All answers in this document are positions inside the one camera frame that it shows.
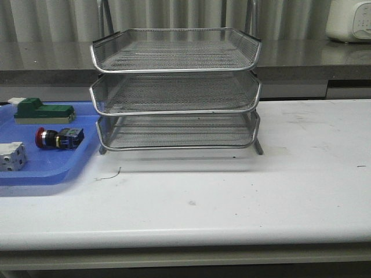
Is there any silver mesh tray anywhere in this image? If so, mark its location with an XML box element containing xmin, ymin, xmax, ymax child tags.
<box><xmin>96</xmin><ymin>111</ymin><xmax>260</xmax><ymax>151</ymax></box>
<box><xmin>89</xmin><ymin>71</ymin><xmax>261</xmax><ymax>116</ymax></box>
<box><xmin>90</xmin><ymin>28</ymin><xmax>262</xmax><ymax>74</ymax></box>

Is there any red emergency stop button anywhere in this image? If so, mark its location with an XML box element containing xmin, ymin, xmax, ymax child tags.
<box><xmin>35</xmin><ymin>127</ymin><xmax>85</xmax><ymax>149</ymax></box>

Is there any blue plastic tray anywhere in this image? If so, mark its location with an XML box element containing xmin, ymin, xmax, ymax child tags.
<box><xmin>1</xmin><ymin>101</ymin><xmax>99</xmax><ymax>186</ymax></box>

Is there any green electrical component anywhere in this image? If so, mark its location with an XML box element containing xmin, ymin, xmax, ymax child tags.
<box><xmin>8</xmin><ymin>97</ymin><xmax>76</xmax><ymax>124</ymax></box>

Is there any grey back counter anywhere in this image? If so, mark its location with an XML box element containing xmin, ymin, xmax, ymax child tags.
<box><xmin>1</xmin><ymin>39</ymin><xmax>370</xmax><ymax>102</ymax></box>

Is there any white terminal block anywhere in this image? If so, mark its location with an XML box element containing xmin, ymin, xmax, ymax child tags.
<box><xmin>1</xmin><ymin>142</ymin><xmax>27</xmax><ymax>171</ymax></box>

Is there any white appliance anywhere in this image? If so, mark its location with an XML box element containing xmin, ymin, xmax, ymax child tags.
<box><xmin>325</xmin><ymin>0</ymin><xmax>370</xmax><ymax>43</ymax></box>

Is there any silver rack frame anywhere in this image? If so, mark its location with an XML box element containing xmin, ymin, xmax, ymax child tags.
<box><xmin>98</xmin><ymin>1</ymin><xmax>263</xmax><ymax>154</ymax></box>

